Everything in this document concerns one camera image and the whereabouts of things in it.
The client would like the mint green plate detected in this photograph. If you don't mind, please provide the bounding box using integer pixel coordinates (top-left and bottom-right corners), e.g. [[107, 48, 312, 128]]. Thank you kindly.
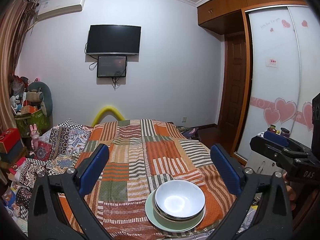
[[145, 191, 206, 233]]

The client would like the white bowl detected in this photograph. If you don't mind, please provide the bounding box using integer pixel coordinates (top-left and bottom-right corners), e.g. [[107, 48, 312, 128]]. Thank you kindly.
[[155, 180, 206, 219]]

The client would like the purple plate with gold rim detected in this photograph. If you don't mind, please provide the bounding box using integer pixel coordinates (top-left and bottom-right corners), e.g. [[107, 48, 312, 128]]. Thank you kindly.
[[152, 198, 206, 222]]

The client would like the person's right hand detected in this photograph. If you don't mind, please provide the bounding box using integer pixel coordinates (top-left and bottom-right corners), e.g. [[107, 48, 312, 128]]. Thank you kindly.
[[283, 173, 297, 211]]

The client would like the white storage cabinet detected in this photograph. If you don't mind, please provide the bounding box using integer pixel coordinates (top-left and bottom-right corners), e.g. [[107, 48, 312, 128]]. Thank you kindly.
[[239, 125, 285, 175]]

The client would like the patterned patchwork blanket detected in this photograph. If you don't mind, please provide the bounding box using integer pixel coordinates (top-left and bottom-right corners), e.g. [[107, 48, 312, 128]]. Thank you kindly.
[[3, 119, 93, 233]]

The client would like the wooden door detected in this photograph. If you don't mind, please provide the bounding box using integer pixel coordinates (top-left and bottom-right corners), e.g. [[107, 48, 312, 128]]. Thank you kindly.
[[218, 31, 246, 154]]

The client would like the pink rabbit toy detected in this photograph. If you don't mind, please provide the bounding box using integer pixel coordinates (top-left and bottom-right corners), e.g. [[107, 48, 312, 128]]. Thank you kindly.
[[29, 124, 40, 151]]

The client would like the red box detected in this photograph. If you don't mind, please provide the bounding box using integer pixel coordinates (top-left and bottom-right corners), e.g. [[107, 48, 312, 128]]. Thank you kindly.
[[0, 128, 21, 154]]

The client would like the white sliding wardrobe door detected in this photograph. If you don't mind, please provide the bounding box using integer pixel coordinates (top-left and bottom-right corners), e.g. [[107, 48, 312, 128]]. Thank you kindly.
[[237, 5, 319, 160]]

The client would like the green cardboard box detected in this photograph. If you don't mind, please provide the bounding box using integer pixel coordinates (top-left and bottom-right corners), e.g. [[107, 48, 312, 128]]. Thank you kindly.
[[15, 109, 50, 138]]

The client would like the striped patchwork tablecloth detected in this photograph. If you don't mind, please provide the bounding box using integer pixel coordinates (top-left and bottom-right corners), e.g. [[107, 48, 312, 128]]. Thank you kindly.
[[50, 119, 236, 239]]

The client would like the yellow foam tube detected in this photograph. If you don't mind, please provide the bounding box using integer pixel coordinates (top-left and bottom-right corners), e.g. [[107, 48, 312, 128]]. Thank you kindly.
[[91, 106, 125, 127]]

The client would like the grey plush toy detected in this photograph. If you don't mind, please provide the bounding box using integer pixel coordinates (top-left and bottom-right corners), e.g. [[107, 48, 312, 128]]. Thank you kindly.
[[26, 81, 53, 117]]

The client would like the wooden overhead cabinet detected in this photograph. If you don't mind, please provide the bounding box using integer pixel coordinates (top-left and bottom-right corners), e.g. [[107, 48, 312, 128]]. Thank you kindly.
[[197, 0, 306, 35]]

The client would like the striped curtain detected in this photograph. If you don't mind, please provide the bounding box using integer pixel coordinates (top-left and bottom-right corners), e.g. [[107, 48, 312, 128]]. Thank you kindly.
[[1, 0, 38, 131]]

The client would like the white air conditioner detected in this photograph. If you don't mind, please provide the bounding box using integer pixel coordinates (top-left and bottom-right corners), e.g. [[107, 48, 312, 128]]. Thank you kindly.
[[37, 0, 85, 21]]

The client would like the wall mounted black television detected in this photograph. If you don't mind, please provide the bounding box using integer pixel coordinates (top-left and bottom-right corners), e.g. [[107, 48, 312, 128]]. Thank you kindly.
[[86, 24, 141, 55]]

